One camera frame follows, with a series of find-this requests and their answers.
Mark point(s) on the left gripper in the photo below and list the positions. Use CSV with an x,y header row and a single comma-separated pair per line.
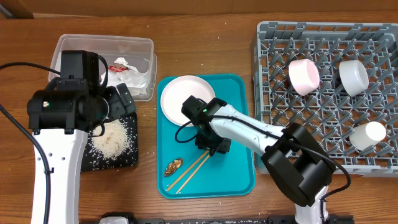
x,y
119,108

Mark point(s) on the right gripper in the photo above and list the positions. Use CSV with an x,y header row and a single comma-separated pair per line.
x,y
203,137

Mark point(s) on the wooden chopstick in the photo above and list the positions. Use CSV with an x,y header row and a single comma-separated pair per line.
x,y
193,165
192,174

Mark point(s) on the white napkin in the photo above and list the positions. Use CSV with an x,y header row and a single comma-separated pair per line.
x,y
136,81

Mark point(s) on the red snack wrapper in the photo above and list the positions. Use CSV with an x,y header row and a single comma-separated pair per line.
x,y
116,67

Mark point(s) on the brown food scrap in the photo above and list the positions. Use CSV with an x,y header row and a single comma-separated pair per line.
x,y
173,167

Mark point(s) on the large white plate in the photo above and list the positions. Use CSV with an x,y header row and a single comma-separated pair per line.
x,y
179,90

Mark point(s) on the pink bowl with crumbs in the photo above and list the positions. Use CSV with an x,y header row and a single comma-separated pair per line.
x,y
304,76

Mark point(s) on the small white cup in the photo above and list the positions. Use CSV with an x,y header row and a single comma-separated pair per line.
x,y
367,135

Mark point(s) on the grey-green ceramic bowl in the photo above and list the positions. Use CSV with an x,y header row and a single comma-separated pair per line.
x,y
353,76

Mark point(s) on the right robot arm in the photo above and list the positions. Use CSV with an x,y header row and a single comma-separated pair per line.
x,y
292,156

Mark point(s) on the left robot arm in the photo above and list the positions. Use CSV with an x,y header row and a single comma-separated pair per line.
x,y
76,128

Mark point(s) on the pile of white rice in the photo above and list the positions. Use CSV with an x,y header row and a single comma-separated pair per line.
x,y
113,142

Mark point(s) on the teal plastic tray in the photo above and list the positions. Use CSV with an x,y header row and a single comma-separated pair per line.
x,y
230,174

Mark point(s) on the clear plastic bin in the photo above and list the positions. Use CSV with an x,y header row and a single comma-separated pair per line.
x,y
138,52

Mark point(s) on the black tray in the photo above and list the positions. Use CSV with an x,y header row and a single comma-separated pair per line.
x,y
130,155

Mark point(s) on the grey dish rack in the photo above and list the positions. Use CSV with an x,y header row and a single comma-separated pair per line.
x,y
329,113

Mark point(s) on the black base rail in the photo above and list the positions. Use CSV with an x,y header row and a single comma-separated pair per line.
x,y
130,218

